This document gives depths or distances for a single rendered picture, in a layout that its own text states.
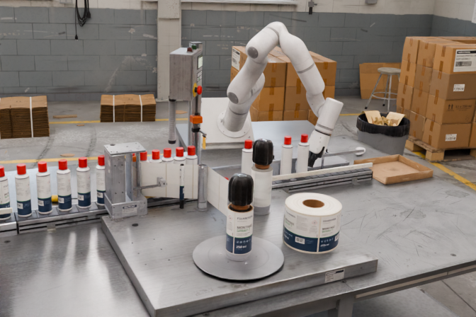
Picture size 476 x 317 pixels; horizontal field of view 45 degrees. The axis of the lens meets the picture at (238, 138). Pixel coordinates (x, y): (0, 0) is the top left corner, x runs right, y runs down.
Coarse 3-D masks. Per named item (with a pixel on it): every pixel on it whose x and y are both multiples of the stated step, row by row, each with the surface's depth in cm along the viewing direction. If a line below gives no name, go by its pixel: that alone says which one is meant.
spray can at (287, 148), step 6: (288, 138) 261; (288, 144) 262; (282, 150) 263; (288, 150) 262; (282, 156) 264; (288, 156) 263; (282, 162) 264; (288, 162) 263; (282, 168) 265; (288, 168) 264; (282, 174) 266
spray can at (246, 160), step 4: (248, 140) 254; (244, 144) 254; (248, 144) 253; (244, 148) 255; (248, 148) 253; (244, 152) 254; (248, 152) 253; (244, 156) 254; (248, 156) 254; (244, 160) 255; (248, 160) 254; (244, 164) 255; (248, 164) 255; (252, 164) 256; (244, 168) 256; (248, 168) 255; (244, 172) 256; (248, 172) 256
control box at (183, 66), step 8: (184, 48) 245; (176, 56) 231; (184, 56) 231; (192, 56) 231; (176, 64) 232; (184, 64) 232; (192, 64) 232; (176, 72) 233; (184, 72) 233; (192, 72) 233; (176, 80) 234; (184, 80) 234; (192, 80) 234; (200, 80) 247; (176, 88) 235; (184, 88) 235; (192, 88) 235; (176, 96) 236; (184, 96) 235; (192, 96) 236
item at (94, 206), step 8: (360, 168) 286; (368, 168) 286; (312, 176) 272; (320, 176) 273; (328, 176) 274; (272, 184) 261; (152, 200) 238; (160, 200) 239; (56, 208) 227; (72, 208) 228; (96, 208) 229; (104, 208) 229; (16, 216) 219; (32, 216) 219; (40, 216) 220; (48, 216) 220
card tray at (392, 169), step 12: (384, 156) 309; (396, 156) 313; (372, 168) 300; (384, 168) 301; (396, 168) 301; (408, 168) 302; (420, 168) 299; (384, 180) 284; (396, 180) 282; (408, 180) 286
